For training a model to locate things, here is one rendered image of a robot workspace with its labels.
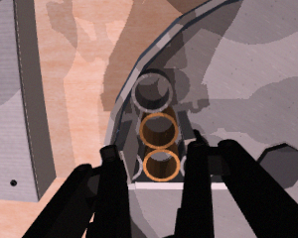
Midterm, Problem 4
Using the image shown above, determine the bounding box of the grey metal ring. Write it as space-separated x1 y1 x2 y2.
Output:
131 68 173 113
178 137 209 176
133 137 145 179

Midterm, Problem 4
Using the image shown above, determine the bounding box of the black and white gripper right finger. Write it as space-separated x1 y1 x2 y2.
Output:
174 110 298 238

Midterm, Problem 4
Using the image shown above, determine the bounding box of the bronze bushing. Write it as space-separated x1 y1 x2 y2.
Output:
139 106 179 150
143 142 180 181

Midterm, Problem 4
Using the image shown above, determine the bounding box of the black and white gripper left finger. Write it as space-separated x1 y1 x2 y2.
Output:
22 120 139 238

